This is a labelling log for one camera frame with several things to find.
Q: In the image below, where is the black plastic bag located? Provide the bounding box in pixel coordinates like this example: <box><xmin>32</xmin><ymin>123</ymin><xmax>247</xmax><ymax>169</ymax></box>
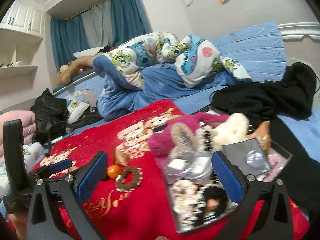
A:
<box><xmin>30</xmin><ymin>88</ymin><xmax>69</xmax><ymax>143</ymax></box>

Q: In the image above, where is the large cartoon pillow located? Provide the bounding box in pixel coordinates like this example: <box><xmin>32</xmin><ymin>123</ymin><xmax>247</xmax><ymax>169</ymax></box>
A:
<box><xmin>0</xmin><ymin>141</ymin><xmax>50</xmax><ymax>200</ymax></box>

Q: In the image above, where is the cartoon monster quilt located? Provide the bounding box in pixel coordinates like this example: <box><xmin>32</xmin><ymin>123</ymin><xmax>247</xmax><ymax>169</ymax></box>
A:
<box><xmin>94</xmin><ymin>31</ymin><xmax>252</xmax><ymax>120</ymax></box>

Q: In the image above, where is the small tangerine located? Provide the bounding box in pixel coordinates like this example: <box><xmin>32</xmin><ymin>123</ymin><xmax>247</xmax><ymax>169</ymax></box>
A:
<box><xmin>107</xmin><ymin>164</ymin><xmax>121</xmax><ymax>179</ymax></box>

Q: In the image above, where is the black storage box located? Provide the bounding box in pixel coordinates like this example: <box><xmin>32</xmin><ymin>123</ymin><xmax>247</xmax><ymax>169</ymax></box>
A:
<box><xmin>160</xmin><ymin>106</ymin><xmax>294</xmax><ymax>233</ymax></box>

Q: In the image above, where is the black card packet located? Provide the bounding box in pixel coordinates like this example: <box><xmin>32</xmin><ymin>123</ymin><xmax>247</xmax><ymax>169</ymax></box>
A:
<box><xmin>221</xmin><ymin>139</ymin><xmax>272</xmax><ymax>178</ymax></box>

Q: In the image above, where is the striped beige fur band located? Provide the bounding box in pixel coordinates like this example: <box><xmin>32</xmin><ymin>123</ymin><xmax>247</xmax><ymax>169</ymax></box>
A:
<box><xmin>170</xmin><ymin>124</ymin><xmax>200</xmax><ymax>155</ymax></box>

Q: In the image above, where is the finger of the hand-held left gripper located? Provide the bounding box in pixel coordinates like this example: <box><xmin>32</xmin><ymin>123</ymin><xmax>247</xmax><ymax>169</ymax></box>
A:
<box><xmin>31</xmin><ymin>159</ymin><xmax>74</xmax><ymax>180</ymax></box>

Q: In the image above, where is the pink quilt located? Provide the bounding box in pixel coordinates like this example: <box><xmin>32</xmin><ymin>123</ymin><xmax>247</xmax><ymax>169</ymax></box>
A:
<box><xmin>0</xmin><ymin>110</ymin><xmax>37</xmax><ymax>145</ymax></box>

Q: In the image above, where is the black cloth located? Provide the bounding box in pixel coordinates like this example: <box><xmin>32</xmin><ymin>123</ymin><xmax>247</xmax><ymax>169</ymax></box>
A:
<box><xmin>269</xmin><ymin>119</ymin><xmax>320</xmax><ymax>217</ymax></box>

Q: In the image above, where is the red printed blanket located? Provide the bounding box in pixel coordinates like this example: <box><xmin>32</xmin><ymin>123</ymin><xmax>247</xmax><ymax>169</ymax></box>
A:
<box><xmin>7</xmin><ymin>99</ymin><xmax>310</xmax><ymax>240</ymax></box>

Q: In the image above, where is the blue curtain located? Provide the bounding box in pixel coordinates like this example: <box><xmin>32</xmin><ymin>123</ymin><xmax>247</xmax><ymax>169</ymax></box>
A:
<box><xmin>50</xmin><ymin>15</ymin><xmax>89</xmax><ymax>70</ymax></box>
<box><xmin>110</xmin><ymin>0</ymin><xmax>153</xmax><ymax>47</ymax></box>

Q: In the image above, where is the black scrunchie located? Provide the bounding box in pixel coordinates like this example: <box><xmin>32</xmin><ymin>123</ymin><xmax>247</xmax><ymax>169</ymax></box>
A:
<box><xmin>200</xmin><ymin>186</ymin><xmax>229</xmax><ymax>217</ymax></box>

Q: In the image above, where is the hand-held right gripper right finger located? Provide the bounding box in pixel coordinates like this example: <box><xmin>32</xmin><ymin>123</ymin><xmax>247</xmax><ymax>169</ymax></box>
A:
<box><xmin>211</xmin><ymin>151</ymin><xmax>294</xmax><ymax>240</ymax></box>

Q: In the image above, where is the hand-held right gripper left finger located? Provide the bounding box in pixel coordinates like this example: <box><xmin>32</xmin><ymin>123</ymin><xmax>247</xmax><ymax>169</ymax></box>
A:
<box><xmin>26</xmin><ymin>151</ymin><xmax>108</xmax><ymax>240</ymax></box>

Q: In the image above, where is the cream frilly scrunchie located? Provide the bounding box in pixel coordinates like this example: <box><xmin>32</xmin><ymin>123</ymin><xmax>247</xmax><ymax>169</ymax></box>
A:
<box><xmin>171</xmin><ymin>179</ymin><xmax>206</xmax><ymax>205</ymax></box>

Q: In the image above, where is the black spiral hair tie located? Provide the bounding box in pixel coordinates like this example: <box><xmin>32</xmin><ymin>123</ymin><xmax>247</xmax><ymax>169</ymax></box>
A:
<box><xmin>199</xmin><ymin>121</ymin><xmax>215</xmax><ymax>153</ymax></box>

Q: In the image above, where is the brown fuzzy scrunchie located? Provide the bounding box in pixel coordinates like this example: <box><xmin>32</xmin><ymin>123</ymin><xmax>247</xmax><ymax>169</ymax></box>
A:
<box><xmin>115</xmin><ymin>166</ymin><xmax>143</xmax><ymax>193</ymax></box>

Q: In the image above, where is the black knit garment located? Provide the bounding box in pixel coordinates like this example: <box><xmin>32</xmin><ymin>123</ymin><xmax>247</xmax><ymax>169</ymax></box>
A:
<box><xmin>211</xmin><ymin>62</ymin><xmax>317</xmax><ymax>128</ymax></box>

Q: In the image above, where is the brown plush toy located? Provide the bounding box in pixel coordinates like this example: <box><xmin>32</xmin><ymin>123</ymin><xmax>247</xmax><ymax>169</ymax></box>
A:
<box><xmin>55</xmin><ymin>55</ymin><xmax>100</xmax><ymax>87</ymax></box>

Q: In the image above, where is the magenta plush hair band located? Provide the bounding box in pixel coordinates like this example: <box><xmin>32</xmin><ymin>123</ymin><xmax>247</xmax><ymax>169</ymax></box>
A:
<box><xmin>147</xmin><ymin>112</ymin><xmax>229</xmax><ymax>158</ymax></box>

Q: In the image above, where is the lilac scrunchie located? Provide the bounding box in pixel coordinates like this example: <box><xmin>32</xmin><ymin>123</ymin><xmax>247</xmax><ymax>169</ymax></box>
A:
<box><xmin>265</xmin><ymin>154</ymin><xmax>284</xmax><ymax>180</ymax></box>

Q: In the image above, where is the grey curtain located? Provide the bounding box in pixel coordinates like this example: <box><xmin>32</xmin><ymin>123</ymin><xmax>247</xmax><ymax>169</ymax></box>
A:
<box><xmin>81</xmin><ymin>0</ymin><xmax>115</xmax><ymax>49</ymax></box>

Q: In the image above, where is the white bed headboard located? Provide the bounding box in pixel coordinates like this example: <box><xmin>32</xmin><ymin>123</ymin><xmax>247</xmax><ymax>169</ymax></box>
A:
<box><xmin>277</xmin><ymin>22</ymin><xmax>320</xmax><ymax>39</ymax></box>

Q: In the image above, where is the cream plush hair clip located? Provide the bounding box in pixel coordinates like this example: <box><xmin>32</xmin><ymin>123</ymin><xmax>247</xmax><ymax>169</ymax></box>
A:
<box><xmin>212</xmin><ymin>112</ymin><xmax>250</xmax><ymax>145</ymax></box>

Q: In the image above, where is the white plush toy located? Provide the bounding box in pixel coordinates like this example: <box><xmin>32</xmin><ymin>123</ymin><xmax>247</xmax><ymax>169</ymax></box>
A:
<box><xmin>73</xmin><ymin>47</ymin><xmax>100</xmax><ymax>58</ymax></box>

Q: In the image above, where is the white wall cabinet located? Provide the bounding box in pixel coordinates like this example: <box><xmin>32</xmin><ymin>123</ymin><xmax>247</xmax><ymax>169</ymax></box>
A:
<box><xmin>0</xmin><ymin>0</ymin><xmax>45</xmax><ymax>34</ymax></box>

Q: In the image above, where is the blue bed sheet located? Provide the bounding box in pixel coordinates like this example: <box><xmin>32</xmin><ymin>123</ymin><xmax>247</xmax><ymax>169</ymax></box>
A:
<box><xmin>52</xmin><ymin>21</ymin><xmax>320</xmax><ymax>165</ymax></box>

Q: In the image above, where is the small cartoon pillow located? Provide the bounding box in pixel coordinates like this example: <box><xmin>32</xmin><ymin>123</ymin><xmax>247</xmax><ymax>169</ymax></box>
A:
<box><xmin>65</xmin><ymin>91</ymin><xmax>90</xmax><ymax>124</ymax></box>

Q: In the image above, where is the dark brown garment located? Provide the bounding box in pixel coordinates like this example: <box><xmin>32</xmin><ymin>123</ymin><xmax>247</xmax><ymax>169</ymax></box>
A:
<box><xmin>67</xmin><ymin>107</ymin><xmax>103</xmax><ymax>130</ymax></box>

